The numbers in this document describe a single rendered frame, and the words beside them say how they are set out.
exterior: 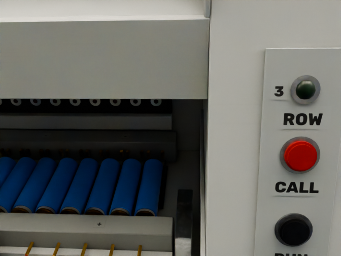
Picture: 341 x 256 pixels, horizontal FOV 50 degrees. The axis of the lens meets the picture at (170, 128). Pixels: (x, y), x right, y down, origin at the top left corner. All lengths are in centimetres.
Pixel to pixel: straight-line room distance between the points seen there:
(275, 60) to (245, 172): 6
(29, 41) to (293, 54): 13
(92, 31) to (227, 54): 7
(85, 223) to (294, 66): 19
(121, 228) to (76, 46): 14
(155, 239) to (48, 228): 8
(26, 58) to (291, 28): 14
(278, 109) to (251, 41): 4
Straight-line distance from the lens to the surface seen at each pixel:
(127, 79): 20
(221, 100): 19
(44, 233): 29
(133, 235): 28
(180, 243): 27
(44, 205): 32
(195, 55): 19
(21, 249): 31
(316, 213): 22
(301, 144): 20
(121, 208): 30
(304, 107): 19
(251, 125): 19
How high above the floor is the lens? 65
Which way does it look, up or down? 15 degrees down
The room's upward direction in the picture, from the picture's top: 1 degrees counter-clockwise
